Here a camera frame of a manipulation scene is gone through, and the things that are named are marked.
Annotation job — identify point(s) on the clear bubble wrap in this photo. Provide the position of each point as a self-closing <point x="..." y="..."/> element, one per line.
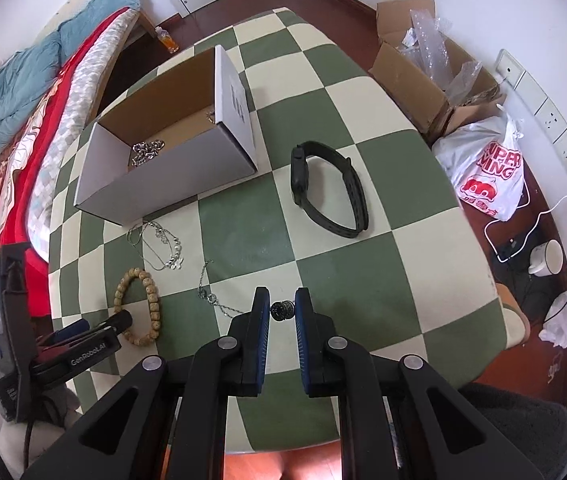
<point x="431" y="45"/>

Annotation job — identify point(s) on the white cup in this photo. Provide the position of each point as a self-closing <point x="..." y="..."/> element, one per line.
<point x="548" y="257"/>

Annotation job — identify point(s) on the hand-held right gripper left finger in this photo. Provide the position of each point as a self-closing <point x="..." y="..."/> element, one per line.
<point x="262" y="330"/>

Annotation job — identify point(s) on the white wall socket row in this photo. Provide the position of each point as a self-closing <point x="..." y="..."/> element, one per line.
<point x="553" y="120"/>

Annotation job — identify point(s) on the green cream checkered tablecloth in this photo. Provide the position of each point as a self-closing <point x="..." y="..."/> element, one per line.
<point x="243" y="230"/>

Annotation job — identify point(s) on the dark grey fuzzy cushion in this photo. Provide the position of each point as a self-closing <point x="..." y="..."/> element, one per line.
<point x="523" y="425"/>

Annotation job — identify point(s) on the white crumpled tissue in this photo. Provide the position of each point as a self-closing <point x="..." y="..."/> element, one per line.
<point x="566" y="330"/>

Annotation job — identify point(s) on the small silver jewelry piece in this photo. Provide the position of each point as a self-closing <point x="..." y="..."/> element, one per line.
<point x="210" y="116"/>

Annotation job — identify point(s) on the tan round stool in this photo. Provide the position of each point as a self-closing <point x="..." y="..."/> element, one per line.
<point x="516" y="320"/>

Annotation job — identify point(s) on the orange drink bottle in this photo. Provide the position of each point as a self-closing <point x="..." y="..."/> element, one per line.
<point x="169" y="42"/>

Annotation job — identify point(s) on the pale quilted bed cover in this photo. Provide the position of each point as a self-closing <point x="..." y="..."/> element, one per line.
<point x="68" y="110"/>

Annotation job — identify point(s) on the brown cardboard box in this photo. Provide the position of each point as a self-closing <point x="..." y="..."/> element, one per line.
<point x="403" y="85"/>

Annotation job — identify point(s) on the red printed blanket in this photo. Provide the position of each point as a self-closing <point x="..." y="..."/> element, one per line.
<point x="13" y="170"/>

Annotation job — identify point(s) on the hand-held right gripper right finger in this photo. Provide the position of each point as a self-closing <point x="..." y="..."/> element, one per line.
<point x="302" y="332"/>

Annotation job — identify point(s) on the white plastic bag red print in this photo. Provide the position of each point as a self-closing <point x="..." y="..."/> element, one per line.
<point x="473" y="160"/>

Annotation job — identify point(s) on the black smart watch band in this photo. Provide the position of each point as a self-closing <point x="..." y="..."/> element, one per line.
<point x="297" y="180"/>

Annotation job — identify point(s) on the blue blanket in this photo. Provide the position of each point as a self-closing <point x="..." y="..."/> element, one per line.
<point x="18" y="85"/>

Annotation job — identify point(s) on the grey cardboard box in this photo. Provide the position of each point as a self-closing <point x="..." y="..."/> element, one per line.
<point x="173" y="180"/>

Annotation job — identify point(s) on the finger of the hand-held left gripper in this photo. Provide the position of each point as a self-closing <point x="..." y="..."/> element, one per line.
<point x="78" y="357"/>
<point x="113" y="321"/>

